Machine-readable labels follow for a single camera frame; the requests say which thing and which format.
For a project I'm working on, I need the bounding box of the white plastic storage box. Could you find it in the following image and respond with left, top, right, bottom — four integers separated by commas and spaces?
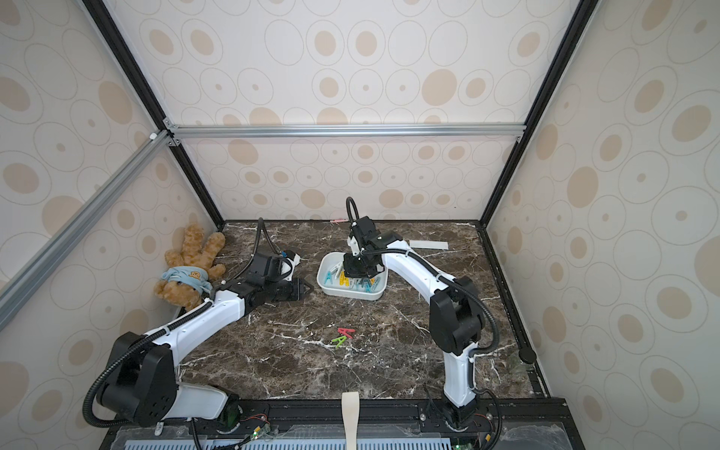
316, 252, 387, 301

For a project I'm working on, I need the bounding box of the white paper strip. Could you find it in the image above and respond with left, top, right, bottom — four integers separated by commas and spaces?
409, 240, 449, 251

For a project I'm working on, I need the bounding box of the yellow clothespin apart from pile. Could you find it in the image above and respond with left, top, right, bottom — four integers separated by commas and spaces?
339, 274, 354, 289

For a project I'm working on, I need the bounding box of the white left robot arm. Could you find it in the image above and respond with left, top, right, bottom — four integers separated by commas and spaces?
82, 250, 313, 429

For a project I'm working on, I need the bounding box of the left diagonal aluminium rail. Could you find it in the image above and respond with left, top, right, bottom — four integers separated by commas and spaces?
1, 130, 170, 328

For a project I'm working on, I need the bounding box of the pink red clothespin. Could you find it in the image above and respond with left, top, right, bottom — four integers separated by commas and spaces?
337, 327, 356, 339

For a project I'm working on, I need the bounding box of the white clothespin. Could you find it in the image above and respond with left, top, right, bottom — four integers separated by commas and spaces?
331, 262, 343, 279

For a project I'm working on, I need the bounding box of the brown teddy bear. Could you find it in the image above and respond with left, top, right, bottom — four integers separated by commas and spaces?
154, 223, 226, 311

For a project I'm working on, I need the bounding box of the green clothespin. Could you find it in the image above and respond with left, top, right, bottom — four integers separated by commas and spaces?
331, 336, 347, 348

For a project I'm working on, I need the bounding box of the beige tape strip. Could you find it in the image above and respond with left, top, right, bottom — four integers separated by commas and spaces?
341, 392, 360, 450

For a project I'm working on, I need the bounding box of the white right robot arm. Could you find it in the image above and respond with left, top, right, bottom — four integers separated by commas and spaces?
343, 217, 500, 429

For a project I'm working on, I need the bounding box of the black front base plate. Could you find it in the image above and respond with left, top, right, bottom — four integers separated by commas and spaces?
101, 399, 585, 449

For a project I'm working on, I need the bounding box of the horizontal aluminium rail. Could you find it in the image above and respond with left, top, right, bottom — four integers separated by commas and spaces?
170, 123, 526, 139

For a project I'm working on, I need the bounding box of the teal clothespin cluster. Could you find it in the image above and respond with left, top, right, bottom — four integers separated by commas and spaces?
359, 279, 378, 293

